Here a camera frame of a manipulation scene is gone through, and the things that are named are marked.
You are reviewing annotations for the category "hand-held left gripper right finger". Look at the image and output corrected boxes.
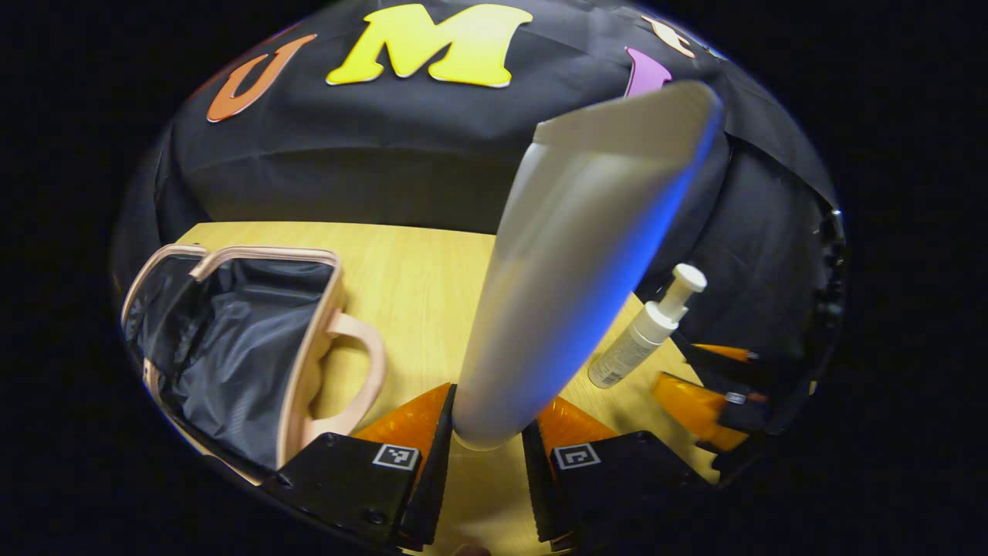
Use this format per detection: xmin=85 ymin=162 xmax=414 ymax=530
xmin=522 ymin=395 xmax=712 ymax=547

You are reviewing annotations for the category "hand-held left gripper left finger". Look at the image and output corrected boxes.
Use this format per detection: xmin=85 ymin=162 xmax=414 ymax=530
xmin=262 ymin=382 xmax=458 ymax=552

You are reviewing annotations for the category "white pump bottle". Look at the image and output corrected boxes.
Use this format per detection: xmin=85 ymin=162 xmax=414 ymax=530
xmin=588 ymin=263 xmax=708 ymax=389

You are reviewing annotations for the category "white squeeze tube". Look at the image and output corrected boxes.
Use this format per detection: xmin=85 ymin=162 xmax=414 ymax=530
xmin=452 ymin=80 xmax=725 ymax=451

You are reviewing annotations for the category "black backdrop cloth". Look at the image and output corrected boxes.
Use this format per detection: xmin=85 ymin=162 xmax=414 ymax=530
xmin=112 ymin=0 xmax=846 ymax=387

